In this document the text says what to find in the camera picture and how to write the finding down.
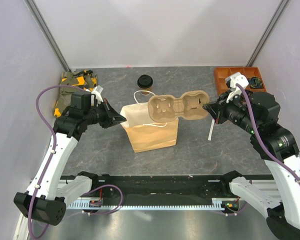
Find grey slotted cable duct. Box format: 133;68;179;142
67;198;234;211

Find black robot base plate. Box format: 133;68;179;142
83;174;238;202

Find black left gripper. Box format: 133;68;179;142
84;98;127;129

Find orange compartment tray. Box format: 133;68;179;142
214;66;267;95

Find camouflage folded cloth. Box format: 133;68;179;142
53;69;98;118

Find cardboard cup carrier tray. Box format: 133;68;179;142
147;90;210;123

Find white paper-wrapped straw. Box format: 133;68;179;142
207;119;215;141

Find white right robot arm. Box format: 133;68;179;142
203;91;300;240

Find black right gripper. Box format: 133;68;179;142
203;88;260;134

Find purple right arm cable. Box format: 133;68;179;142
214;83;300;217

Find brown paper takeout bag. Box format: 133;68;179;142
120;100;179;153

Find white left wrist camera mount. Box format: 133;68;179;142
91;85;104;104

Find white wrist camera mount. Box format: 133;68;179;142
91;85;104;104
225;72;249;103

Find blue green hair ties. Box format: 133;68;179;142
248;76;263;89

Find brown paper coffee cup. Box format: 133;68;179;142
139;86;152;96

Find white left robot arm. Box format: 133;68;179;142
13;91;126;226

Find black plastic cup lid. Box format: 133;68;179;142
137;74;154;88

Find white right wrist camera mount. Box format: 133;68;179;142
225;72;249;103

